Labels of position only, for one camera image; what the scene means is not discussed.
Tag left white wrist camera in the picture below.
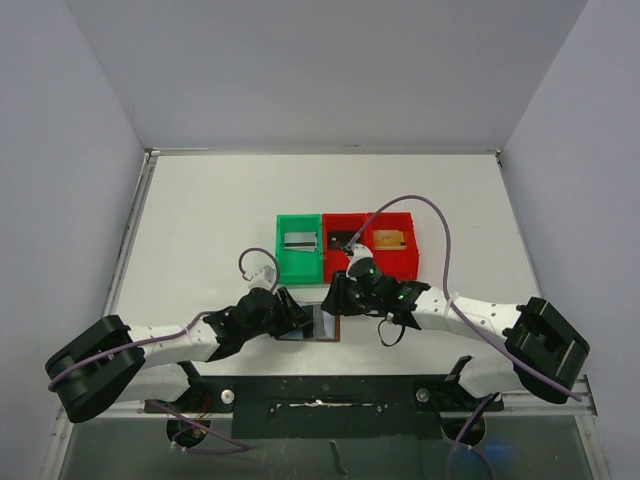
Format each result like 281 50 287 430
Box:
242 265 276 291

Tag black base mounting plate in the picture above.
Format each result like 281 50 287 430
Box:
168 374 480 440

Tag aluminium frame rail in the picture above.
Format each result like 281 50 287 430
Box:
57 377 599 420

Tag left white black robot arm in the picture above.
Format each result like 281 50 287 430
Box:
45 287 312 424

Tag green plastic bin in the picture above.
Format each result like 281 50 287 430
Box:
276 214 324 286

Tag black credit card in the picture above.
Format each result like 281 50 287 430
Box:
327 230 355 250

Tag brown leather card holder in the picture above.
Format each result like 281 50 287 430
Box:
277 302 340 343

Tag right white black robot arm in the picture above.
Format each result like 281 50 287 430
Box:
321 271 590 409

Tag gold credit card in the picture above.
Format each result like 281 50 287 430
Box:
373 229 407 251

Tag dark card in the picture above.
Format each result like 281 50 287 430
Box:
312 304 336 340

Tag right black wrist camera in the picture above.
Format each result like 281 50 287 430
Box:
346 243 381 286

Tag red plastic bin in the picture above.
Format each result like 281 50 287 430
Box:
367 212 420 281
322 212 367 284

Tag silver credit card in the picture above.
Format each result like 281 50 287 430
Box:
283 231 318 252

